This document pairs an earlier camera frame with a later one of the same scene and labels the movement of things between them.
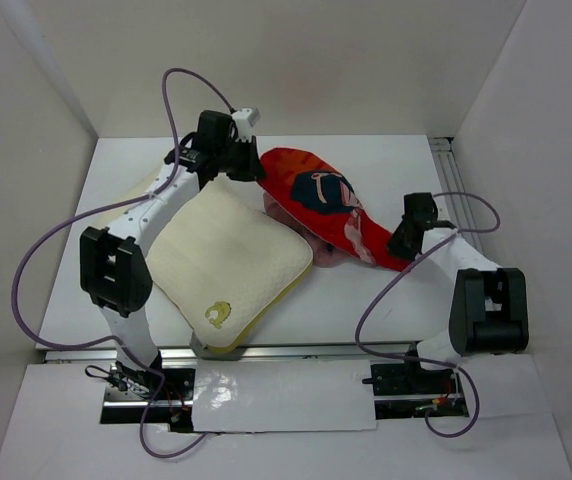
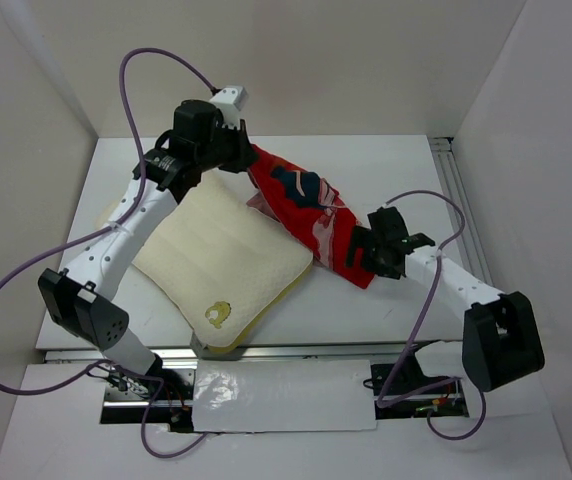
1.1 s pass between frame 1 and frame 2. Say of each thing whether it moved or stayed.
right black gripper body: moved
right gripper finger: moved
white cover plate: stayed
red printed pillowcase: moved
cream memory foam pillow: stayed
